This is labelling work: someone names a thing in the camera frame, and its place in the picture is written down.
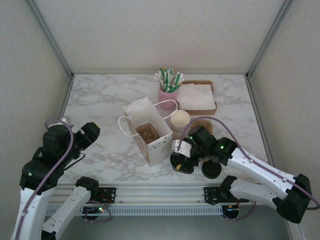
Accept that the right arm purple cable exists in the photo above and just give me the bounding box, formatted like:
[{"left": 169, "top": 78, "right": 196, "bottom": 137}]
[{"left": 173, "top": 116, "right": 320, "bottom": 222}]

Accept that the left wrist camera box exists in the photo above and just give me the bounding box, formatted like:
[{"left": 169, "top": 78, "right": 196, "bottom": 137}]
[{"left": 44, "top": 115, "right": 75, "bottom": 131}]

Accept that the brown pulp cup carrier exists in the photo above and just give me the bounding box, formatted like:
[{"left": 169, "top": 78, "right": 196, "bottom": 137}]
[
  {"left": 189, "top": 119, "right": 214, "bottom": 135},
  {"left": 135, "top": 124, "right": 161, "bottom": 145}
]

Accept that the paper wrapped straw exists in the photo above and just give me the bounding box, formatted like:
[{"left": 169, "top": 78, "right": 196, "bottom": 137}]
[
  {"left": 159, "top": 66, "right": 169, "bottom": 91},
  {"left": 176, "top": 72, "right": 186, "bottom": 92},
  {"left": 153, "top": 72, "right": 166, "bottom": 91},
  {"left": 164, "top": 67, "right": 173, "bottom": 91},
  {"left": 170, "top": 67, "right": 176, "bottom": 93},
  {"left": 173, "top": 71, "right": 181, "bottom": 93}
]

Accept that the aluminium table edge strip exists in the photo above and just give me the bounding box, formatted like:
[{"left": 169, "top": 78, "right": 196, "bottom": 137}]
[
  {"left": 245, "top": 74, "right": 275, "bottom": 161},
  {"left": 58, "top": 74, "right": 76, "bottom": 120}
]

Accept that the brown cardboard napkin tray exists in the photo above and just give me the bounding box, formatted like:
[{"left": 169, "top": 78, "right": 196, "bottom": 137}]
[{"left": 176, "top": 80, "right": 218, "bottom": 116}]

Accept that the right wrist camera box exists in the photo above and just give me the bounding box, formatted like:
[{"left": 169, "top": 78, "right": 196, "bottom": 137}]
[{"left": 171, "top": 139, "right": 192, "bottom": 159}]

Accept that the pink straw holder cup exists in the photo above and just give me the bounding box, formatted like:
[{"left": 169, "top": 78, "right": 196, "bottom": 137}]
[{"left": 157, "top": 87, "right": 178, "bottom": 111}]

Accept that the small electronics board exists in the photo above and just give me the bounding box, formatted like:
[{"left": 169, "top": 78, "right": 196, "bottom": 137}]
[
  {"left": 83, "top": 206, "right": 105, "bottom": 216},
  {"left": 223, "top": 204, "right": 240, "bottom": 216}
]

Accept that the stack of black cup lids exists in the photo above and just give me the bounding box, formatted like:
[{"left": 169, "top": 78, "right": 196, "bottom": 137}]
[{"left": 201, "top": 161, "right": 223, "bottom": 180}]

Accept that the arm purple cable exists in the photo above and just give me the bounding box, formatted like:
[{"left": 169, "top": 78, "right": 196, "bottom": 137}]
[
  {"left": 173, "top": 116, "right": 320, "bottom": 222},
  {"left": 11, "top": 118, "right": 113, "bottom": 224}
]

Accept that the aluminium mounting rail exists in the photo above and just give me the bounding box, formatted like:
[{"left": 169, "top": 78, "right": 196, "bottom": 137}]
[{"left": 51, "top": 184, "right": 278, "bottom": 205}]

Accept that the white paper carry bag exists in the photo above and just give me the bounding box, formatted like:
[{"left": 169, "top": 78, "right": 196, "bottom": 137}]
[{"left": 117, "top": 97, "right": 179, "bottom": 168}]

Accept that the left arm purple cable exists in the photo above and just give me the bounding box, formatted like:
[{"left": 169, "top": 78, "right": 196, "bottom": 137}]
[{"left": 11, "top": 118, "right": 113, "bottom": 224}]

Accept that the aluminium frame post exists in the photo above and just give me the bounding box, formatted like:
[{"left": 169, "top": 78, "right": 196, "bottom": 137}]
[
  {"left": 245, "top": 0, "right": 296, "bottom": 80},
  {"left": 24, "top": 0, "right": 75, "bottom": 80}
]

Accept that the grey slotted cable duct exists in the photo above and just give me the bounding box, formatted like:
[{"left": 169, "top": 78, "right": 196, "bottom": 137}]
[{"left": 46, "top": 205, "right": 224, "bottom": 217}]

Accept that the stack of paper cups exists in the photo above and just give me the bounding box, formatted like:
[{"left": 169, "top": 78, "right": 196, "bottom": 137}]
[{"left": 169, "top": 109, "right": 191, "bottom": 142}]

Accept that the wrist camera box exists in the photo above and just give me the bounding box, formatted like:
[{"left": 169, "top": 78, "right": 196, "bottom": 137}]
[
  {"left": 171, "top": 139, "right": 192, "bottom": 159},
  {"left": 44, "top": 115, "right": 75, "bottom": 131}
]

